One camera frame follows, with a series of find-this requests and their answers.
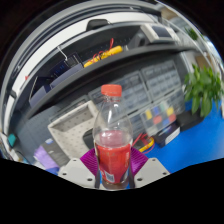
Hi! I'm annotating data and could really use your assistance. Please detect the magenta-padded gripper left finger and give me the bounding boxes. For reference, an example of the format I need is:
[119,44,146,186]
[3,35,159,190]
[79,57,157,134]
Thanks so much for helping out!
[57,148,100,190]

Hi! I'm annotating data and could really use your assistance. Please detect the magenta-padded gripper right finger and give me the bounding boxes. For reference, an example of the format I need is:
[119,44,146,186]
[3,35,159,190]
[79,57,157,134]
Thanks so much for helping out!
[128,147,171,190]

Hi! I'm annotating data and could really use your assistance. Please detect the clear bottle with red label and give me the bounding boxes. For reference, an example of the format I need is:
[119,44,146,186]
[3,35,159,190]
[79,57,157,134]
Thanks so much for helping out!
[92,84,134,191]

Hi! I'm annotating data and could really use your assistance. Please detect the yellow and red tool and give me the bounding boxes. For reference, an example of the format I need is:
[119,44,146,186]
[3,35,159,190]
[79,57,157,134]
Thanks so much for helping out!
[131,133,156,155]

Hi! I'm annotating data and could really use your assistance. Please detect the dark grey upright box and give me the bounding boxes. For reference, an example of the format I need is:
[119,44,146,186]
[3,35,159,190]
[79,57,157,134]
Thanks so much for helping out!
[41,138,71,168]

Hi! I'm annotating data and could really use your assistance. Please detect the black box with white label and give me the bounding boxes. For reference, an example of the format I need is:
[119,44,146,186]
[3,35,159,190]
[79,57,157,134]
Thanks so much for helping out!
[154,121,182,148]

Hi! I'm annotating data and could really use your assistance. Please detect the white perforated tray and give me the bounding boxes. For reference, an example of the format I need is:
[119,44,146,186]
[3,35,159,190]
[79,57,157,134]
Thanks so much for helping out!
[47,100,99,159]

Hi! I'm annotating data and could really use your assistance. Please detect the clear organiser with colourful parts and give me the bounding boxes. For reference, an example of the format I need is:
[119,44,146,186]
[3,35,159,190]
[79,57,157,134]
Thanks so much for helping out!
[139,99,178,129]

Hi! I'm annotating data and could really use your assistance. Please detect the flat black box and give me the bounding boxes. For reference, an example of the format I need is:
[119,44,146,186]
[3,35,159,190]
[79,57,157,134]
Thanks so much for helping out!
[176,109,204,133]

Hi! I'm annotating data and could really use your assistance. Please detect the teal device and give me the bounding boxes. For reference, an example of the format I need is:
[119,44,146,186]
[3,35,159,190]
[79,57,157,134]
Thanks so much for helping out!
[7,133,18,148]

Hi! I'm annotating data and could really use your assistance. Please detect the grey small-parts drawer cabinet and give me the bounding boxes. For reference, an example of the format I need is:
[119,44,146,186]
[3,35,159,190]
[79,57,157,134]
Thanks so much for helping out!
[88,59,188,134]

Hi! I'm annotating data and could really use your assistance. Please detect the green potted plant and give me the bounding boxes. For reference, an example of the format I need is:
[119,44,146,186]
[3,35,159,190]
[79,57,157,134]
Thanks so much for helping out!
[183,63,224,118]

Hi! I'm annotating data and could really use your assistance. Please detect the dark blue box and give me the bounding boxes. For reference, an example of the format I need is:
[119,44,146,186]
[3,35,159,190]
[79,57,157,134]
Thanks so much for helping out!
[49,54,84,81]

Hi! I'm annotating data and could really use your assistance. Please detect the yellow tool with red leads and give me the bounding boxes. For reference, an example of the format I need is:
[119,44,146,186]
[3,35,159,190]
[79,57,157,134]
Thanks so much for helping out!
[83,38,124,69]

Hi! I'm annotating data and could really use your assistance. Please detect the white bench instrument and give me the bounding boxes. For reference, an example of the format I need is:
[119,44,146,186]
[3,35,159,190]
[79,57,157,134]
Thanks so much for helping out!
[139,22,181,44]

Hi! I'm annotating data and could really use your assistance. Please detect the white shelf unit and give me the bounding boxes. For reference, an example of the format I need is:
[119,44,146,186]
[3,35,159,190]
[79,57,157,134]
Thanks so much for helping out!
[159,6,223,78]

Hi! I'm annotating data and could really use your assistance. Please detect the black pouch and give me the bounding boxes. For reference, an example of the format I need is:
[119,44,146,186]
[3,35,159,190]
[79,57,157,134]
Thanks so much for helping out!
[85,18,112,32]

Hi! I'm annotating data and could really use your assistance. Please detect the black wall shelf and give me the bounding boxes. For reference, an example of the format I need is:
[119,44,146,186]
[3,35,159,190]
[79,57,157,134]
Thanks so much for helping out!
[9,19,154,88]
[24,43,201,121]

